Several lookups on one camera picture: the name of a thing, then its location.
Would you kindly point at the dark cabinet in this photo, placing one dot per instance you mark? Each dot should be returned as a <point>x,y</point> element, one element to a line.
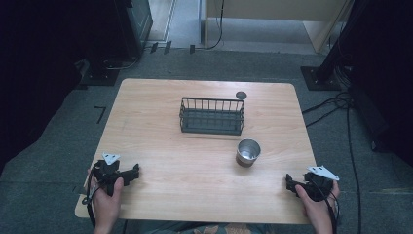
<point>138,22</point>

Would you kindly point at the light wooden furniture panel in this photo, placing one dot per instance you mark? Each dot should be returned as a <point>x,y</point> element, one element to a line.
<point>276,9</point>

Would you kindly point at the dark round disc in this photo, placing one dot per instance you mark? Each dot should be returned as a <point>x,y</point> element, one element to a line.
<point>241,95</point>

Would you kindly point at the black floor tape strip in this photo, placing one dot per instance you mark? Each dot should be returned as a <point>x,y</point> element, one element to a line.
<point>167,47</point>
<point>154,47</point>
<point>192,49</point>

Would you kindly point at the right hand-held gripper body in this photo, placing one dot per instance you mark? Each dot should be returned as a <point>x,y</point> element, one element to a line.
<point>319,183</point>

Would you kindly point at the dark curtain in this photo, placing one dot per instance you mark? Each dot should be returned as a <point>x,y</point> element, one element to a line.
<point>386,65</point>
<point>39,65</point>

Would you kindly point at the metal cup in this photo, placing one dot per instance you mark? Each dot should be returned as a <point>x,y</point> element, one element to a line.
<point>248,152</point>

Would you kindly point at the person's right hand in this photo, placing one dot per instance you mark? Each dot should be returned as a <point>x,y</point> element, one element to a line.
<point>316,211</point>

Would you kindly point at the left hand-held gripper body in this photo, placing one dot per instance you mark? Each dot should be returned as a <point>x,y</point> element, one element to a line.
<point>105,172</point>

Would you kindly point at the person's left hand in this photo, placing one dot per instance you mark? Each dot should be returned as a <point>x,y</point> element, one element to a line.
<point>107,204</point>

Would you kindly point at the black stand with base plate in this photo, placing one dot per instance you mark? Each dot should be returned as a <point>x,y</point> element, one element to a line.
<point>99,76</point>
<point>319,79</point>

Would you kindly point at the person's patterned clothing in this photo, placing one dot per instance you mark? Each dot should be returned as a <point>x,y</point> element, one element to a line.
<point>211,229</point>

